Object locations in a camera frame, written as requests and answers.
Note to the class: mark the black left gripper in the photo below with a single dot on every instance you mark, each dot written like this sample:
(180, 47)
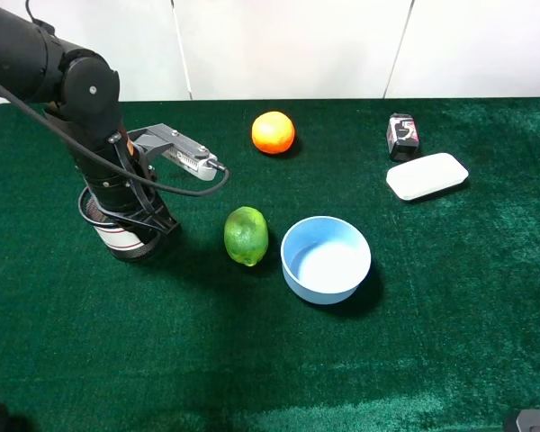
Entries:
(128, 201)

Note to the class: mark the black and white cup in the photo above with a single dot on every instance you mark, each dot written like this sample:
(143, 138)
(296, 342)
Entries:
(124, 244)

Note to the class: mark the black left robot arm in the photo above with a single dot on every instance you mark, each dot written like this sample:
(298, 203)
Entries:
(80, 95)

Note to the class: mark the green lime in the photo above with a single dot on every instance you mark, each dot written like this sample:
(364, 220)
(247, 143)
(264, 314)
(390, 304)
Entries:
(246, 236)

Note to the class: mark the orange fruit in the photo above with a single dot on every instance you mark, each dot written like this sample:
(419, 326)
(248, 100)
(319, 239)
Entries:
(272, 132)

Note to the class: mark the light blue bowl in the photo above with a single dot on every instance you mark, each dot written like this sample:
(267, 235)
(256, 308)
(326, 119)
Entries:
(324, 259)

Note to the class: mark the white glasses case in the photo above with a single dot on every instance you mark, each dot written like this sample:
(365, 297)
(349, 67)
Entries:
(425, 175)

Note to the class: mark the black chewing gum pack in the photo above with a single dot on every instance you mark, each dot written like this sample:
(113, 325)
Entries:
(402, 138)

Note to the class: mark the green velvet table cloth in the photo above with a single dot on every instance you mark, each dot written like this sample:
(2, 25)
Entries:
(443, 333)

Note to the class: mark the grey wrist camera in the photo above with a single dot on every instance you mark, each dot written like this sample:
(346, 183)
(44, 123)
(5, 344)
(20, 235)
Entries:
(161, 140)

